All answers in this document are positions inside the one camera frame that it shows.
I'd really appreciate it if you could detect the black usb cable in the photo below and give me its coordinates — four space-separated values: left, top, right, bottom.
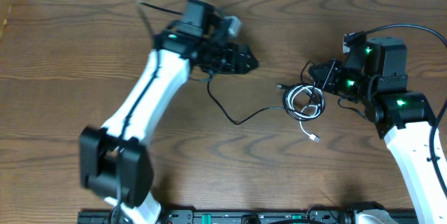
206 59 327 126

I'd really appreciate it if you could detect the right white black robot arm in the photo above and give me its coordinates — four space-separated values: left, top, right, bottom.
309 36 446 223

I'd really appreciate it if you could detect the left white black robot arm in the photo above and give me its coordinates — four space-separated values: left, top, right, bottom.
79 0 258 223

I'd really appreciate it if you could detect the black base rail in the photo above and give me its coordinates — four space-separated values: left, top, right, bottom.
77 202 418 224

